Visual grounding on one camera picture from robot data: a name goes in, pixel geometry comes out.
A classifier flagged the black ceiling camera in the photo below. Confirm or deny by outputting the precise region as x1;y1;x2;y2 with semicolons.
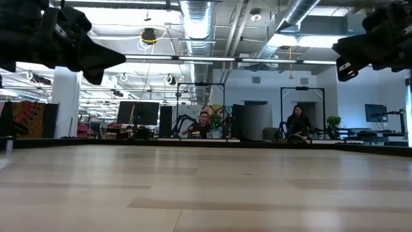
140;27;158;45

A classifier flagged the small green potted plant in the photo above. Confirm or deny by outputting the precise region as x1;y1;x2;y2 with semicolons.
326;115;342;129

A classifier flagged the person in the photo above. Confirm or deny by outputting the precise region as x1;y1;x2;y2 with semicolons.
285;104;313;142
181;111;212;139

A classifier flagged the colourful patterned tapestry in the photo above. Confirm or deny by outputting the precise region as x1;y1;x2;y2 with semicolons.
11;101;46;139

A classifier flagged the silver metal cylinder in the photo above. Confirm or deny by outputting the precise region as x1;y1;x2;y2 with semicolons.
4;135;15;155

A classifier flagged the white pillar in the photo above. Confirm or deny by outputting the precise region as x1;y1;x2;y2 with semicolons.
52;66;81;139

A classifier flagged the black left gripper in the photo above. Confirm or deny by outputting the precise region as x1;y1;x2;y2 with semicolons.
32;5;127;86

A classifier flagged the grey cabinet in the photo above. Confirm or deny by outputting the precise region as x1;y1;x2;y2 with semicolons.
243;101;274;141

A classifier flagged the black rig frame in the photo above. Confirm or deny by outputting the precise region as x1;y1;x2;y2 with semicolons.
176;82;226;130
279;86;326;133

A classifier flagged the silver ribbed ceiling duct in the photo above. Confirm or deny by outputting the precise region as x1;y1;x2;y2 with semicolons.
179;0;216;104

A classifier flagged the black metal table frame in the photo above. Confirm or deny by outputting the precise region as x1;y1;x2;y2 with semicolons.
0;137;412;159

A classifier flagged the colourful mural panel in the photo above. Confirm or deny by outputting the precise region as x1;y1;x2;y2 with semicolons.
201;104;233;136

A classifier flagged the long ceiling light strip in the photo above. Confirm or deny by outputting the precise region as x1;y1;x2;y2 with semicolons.
124;53;337;65

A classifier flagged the black tall panel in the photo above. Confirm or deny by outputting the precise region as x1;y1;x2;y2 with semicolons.
160;105;173;138

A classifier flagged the black double monitor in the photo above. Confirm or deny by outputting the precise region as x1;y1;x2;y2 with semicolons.
117;101;160;126

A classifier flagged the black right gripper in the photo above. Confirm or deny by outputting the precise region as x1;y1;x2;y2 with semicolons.
332;1;412;82

